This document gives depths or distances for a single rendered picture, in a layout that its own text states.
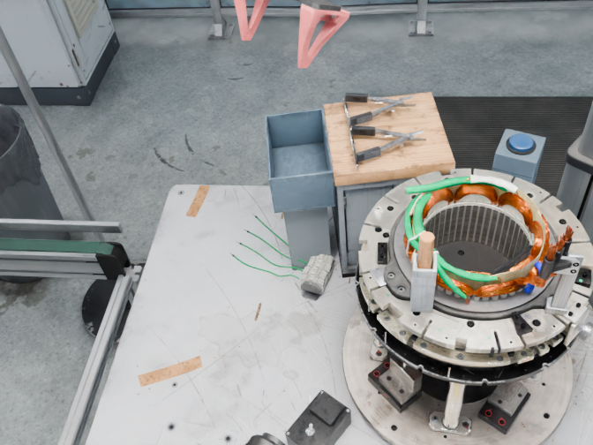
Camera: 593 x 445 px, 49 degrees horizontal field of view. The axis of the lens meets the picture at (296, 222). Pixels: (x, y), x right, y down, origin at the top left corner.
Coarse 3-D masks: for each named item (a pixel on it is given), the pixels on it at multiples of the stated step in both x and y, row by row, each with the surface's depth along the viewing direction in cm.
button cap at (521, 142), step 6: (510, 138) 113; (516, 138) 112; (522, 138) 112; (528, 138) 112; (510, 144) 112; (516, 144) 111; (522, 144) 111; (528, 144) 111; (516, 150) 111; (522, 150) 111; (528, 150) 111
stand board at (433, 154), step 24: (432, 96) 118; (336, 120) 117; (384, 120) 115; (408, 120) 115; (432, 120) 114; (336, 144) 112; (360, 144) 112; (384, 144) 111; (408, 144) 111; (432, 144) 110; (336, 168) 109; (360, 168) 108; (384, 168) 108; (408, 168) 107; (432, 168) 107
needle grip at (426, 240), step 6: (426, 234) 76; (432, 234) 76; (420, 240) 76; (426, 240) 76; (432, 240) 76; (420, 246) 77; (426, 246) 76; (432, 246) 77; (420, 252) 78; (426, 252) 77; (432, 252) 78; (420, 258) 78; (426, 258) 78; (420, 264) 79; (426, 264) 79
